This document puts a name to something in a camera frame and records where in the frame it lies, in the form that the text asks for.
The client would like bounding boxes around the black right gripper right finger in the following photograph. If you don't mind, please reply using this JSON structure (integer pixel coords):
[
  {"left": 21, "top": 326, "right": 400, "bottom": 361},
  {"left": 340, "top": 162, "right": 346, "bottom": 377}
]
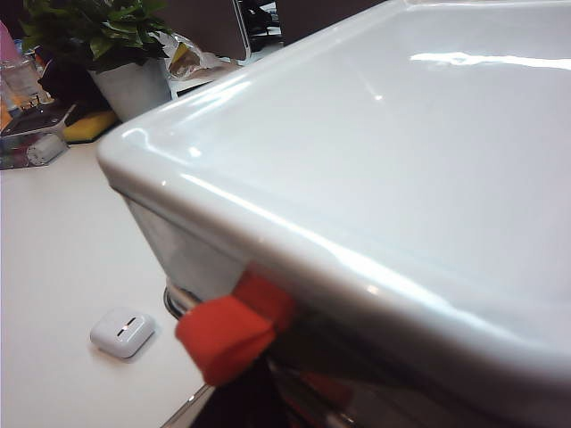
[{"left": 244, "top": 356, "right": 291, "bottom": 428}]

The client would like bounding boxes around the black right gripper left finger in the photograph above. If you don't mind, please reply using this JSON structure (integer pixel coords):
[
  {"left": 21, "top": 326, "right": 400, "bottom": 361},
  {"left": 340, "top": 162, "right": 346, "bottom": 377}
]
[{"left": 198, "top": 368, "right": 252, "bottom": 428}]

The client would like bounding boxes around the grey transparent drawer red handle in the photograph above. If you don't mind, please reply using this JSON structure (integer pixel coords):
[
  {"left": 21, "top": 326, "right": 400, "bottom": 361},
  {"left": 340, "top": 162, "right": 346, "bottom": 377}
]
[{"left": 162, "top": 261, "right": 371, "bottom": 428}]

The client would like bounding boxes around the white earphone case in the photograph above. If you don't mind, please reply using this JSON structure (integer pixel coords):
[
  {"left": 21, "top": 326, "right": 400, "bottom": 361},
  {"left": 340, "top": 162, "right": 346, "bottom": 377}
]
[{"left": 89, "top": 306, "right": 157, "bottom": 360}]

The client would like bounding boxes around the yellow sponge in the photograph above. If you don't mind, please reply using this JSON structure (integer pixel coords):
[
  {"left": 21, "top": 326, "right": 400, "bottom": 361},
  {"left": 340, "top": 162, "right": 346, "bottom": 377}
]
[{"left": 61, "top": 109, "right": 120, "bottom": 145}]

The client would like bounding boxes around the white cylinder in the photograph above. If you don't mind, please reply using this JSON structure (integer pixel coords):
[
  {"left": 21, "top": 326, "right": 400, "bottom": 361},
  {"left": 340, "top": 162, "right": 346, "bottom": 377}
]
[{"left": 25, "top": 133, "right": 69, "bottom": 165}]

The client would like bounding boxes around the grey white plant pot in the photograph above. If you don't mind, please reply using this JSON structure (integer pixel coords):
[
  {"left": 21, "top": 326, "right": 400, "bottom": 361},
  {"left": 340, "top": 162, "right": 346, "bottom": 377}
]
[{"left": 87, "top": 56, "right": 176, "bottom": 122}]

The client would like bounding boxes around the crumpled clear plastic bag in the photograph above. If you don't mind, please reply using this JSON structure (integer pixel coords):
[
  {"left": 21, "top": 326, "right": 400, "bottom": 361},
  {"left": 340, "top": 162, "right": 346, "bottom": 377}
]
[{"left": 165, "top": 30, "right": 240, "bottom": 84}]

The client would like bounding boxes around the black lumpy object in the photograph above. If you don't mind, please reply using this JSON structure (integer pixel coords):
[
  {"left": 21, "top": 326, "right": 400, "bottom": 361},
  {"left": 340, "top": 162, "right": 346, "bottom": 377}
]
[{"left": 37, "top": 55, "right": 111, "bottom": 115}]

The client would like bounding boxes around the clear glass container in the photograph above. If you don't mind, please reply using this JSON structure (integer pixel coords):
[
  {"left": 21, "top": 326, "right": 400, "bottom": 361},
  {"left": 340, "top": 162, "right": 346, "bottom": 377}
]
[{"left": 0, "top": 57, "right": 44, "bottom": 115}]

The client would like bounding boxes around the green leafy plant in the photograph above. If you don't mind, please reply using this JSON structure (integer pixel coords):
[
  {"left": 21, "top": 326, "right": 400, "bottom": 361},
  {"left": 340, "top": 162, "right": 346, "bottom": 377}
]
[{"left": 20, "top": 0, "right": 176, "bottom": 75}]

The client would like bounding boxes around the pink bottle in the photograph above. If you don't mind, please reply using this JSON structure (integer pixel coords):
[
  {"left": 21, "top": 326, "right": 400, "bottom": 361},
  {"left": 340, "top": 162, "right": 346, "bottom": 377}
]
[{"left": 0, "top": 20, "right": 23, "bottom": 112}]

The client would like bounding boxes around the white plastic drawer cabinet frame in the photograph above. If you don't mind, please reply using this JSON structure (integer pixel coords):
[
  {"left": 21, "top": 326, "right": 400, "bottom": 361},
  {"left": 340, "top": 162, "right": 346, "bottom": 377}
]
[{"left": 96, "top": 0, "right": 571, "bottom": 428}]

